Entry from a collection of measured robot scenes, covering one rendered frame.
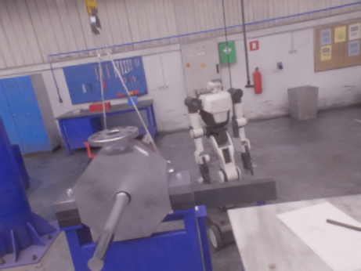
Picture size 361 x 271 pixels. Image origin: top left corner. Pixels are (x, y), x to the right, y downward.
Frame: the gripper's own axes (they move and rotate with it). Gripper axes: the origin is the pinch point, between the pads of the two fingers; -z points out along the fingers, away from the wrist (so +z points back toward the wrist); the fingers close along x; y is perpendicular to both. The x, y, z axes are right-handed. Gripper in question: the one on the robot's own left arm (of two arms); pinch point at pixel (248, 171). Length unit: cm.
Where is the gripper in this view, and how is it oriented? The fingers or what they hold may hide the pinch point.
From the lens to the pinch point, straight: 287.7
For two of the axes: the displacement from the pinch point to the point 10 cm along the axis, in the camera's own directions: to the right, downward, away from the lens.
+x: 2.7, 0.0, -9.6
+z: -2.1, -9.8, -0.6
